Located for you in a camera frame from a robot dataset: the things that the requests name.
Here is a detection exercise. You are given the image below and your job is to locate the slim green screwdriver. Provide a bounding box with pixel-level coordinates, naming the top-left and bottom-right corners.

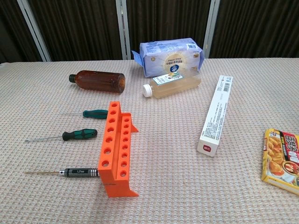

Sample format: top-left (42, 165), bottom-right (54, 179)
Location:
top-left (61, 109), bottom-right (109, 119)

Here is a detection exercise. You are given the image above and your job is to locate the green and black screwdriver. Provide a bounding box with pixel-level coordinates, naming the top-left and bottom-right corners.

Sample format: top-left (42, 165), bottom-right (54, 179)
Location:
top-left (25, 129), bottom-right (98, 142)

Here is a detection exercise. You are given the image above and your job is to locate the black metal hex screwdriver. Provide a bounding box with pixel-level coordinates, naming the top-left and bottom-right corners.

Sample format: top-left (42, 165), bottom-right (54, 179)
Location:
top-left (24, 168), bottom-right (100, 178)

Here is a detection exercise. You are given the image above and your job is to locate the orange tool holder rack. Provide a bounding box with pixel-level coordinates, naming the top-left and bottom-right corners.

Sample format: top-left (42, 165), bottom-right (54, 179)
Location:
top-left (97, 101), bottom-right (140, 198)

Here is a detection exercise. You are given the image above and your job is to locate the clear bottle white cap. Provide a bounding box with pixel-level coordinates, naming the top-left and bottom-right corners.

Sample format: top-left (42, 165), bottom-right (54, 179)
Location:
top-left (142, 71), bottom-right (202, 99)

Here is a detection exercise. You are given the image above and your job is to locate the brown plastic bottle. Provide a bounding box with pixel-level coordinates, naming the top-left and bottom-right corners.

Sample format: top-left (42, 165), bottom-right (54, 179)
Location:
top-left (69, 70), bottom-right (126, 94)

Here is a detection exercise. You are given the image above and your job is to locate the blue tissue pack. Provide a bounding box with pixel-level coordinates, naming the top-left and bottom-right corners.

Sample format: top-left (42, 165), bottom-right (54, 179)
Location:
top-left (130, 38), bottom-right (206, 78)

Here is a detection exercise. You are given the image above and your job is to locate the long white carton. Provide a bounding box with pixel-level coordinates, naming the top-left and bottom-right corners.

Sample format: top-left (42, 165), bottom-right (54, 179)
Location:
top-left (197, 75), bottom-right (234, 157)

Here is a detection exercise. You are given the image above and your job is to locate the beige woven tablecloth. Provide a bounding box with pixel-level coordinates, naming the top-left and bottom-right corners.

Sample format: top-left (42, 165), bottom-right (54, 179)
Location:
top-left (0, 57), bottom-right (299, 224)

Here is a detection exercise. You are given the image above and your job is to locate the yellow curry box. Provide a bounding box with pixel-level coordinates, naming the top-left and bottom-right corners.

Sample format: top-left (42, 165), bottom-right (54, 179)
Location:
top-left (260, 128), bottom-right (299, 196)

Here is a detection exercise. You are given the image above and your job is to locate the grey partition post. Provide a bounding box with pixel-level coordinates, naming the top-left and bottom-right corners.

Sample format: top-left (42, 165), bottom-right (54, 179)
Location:
top-left (115, 0), bottom-right (131, 60)
top-left (202, 0), bottom-right (221, 59)
top-left (16, 0), bottom-right (52, 62)

